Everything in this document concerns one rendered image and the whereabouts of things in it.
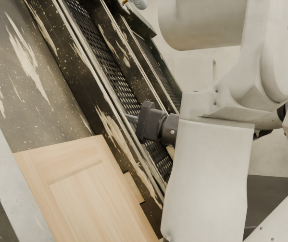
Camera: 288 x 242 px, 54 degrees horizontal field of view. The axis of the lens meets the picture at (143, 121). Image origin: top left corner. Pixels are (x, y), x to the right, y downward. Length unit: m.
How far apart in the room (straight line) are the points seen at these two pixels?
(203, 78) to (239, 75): 4.11
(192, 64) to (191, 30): 4.11
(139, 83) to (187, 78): 3.22
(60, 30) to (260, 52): 0.61
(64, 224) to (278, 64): 0.36
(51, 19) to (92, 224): 0.51
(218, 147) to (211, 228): 0.06
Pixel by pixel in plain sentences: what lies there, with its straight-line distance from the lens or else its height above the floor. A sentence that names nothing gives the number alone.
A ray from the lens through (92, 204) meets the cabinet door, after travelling 0.53.
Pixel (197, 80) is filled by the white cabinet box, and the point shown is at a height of 1.69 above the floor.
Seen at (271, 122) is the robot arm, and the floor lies 1.26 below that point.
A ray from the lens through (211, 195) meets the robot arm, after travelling 0.23.
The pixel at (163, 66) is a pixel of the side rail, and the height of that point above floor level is 1.62.
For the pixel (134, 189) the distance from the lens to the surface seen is 0.68.
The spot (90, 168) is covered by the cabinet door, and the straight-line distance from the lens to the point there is 0.58.
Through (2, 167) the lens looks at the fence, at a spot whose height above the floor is 1.23.
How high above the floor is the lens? 1.31
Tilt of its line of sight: 3 degrees down
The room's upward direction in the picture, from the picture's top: straight up
